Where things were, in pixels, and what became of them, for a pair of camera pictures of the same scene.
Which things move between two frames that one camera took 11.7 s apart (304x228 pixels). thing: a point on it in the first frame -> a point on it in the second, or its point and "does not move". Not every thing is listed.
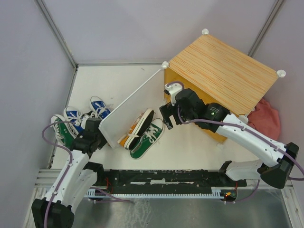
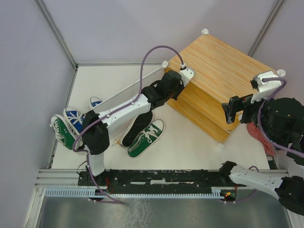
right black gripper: [166, 111] -> [236, 103]
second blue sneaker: [77, 118] does not move
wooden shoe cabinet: [223, 75] does not move
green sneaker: [147, 139] does not move
